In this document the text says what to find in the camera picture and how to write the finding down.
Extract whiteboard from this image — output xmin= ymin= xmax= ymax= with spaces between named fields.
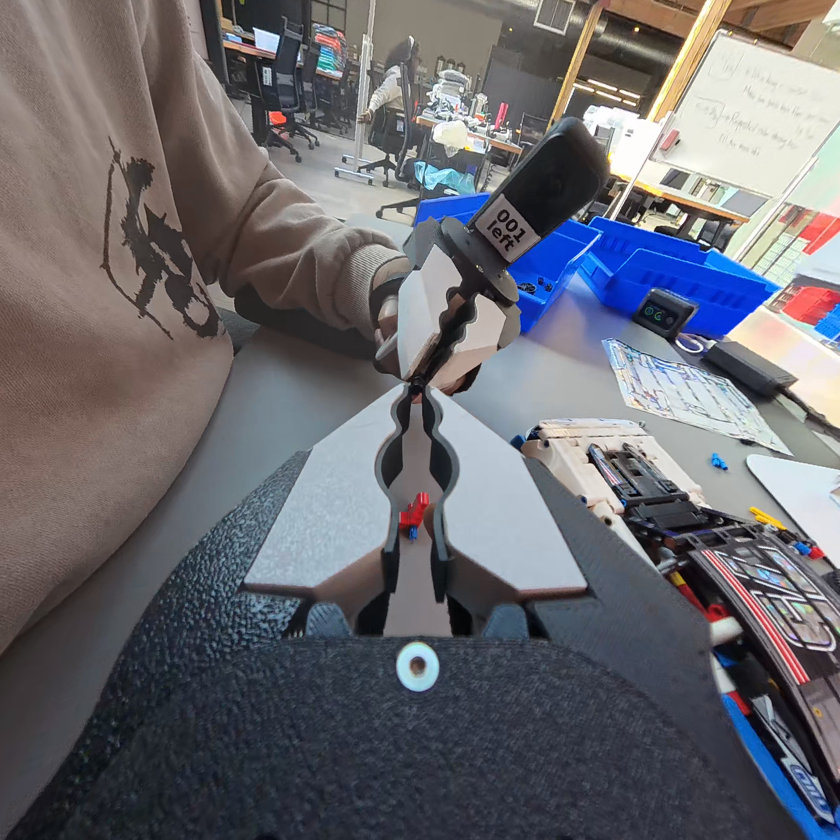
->
xmin=646 ymin=29 xmax=840 ymax=198

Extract red plastic crate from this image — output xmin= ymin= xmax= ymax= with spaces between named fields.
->
xmin=781 ymin=285 xmax=840 ymax=326

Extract wooden pillar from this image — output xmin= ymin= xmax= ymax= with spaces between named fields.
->
xmin=551 ymin=0 xmax=608 ymax=126
xmin=646 ymin=0 xmax=732 ymax=122

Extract teal plastic bag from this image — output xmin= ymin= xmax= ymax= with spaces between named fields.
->
xmin=413 ymin=161 xmax=476 ymax=196

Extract blue plastic bin with parts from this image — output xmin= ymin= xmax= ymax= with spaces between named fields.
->
xmin=413 ymin=192 xmax=601 ymax=334

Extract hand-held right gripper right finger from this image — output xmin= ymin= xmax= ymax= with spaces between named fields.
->
xmin=422 ymin=386 xmax=589 ymax=634

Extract long wooden table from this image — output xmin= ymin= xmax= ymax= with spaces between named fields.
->
xmin=610 ymin=167 xmax=752 ymax=227

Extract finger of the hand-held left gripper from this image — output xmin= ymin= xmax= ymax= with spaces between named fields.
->
xmin=425 ymin=294 xmax=511 ymax=395
xmin=395 ymin=246 xmax=475 ymax=383

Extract stack of coloured clothes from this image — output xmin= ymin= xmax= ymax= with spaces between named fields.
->
xmin=311 ymin=23 xmax=349 ymax=73

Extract black adapter cable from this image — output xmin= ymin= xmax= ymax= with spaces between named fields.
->
xmin=781 ymin=387 xmax=840 ymax=427

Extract cluttered wooden desk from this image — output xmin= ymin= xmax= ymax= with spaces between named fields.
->
xmin=416 ymin=69 xmax=526 ymax=158

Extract grey desk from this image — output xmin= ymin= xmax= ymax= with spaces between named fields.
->
xmin=0 ymin=213 xmax=840 ymax=834

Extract toy brick race car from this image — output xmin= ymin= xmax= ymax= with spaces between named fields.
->
xmin=512 ymin=419 xmax=840 ymax=840

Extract person's beige printed sweatshirt torso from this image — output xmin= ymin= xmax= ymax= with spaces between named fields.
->
xmin=0 ymin=0 xmax=277 ymax=657

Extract black office chair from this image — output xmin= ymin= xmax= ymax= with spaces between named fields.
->
xmin=252 ymin=16 xmax=322 ymax=165
xmin=357 ymin=108 xmax=427 ymax=190

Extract white rolling stand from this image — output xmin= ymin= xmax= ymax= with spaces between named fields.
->
xmin=335 ymin=0 xmax=378 ymax=186

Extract person's left hand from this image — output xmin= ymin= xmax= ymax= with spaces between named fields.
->
xmin=373 ymin=294 xmax=403 ymax=375

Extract person's left forearm beige sleeve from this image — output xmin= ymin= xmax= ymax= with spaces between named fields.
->
xmin=217 ymin=157 xmax=411 ymax=342

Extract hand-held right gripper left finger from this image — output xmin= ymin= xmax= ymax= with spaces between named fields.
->
xmin=243 ymin=384 xmax=411 ymax=636

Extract black device with green display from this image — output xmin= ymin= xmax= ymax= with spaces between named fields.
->
xmin=632 ymin=287 xmax=700 ymax=341

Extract black power adapter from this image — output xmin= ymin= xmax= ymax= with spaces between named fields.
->
xmin=703 ymin=340 xmax=798 ymax=400

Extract printed instruction sheet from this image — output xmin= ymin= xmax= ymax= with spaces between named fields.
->
xmin=602 ymin=338 xmax=794 ymax=455

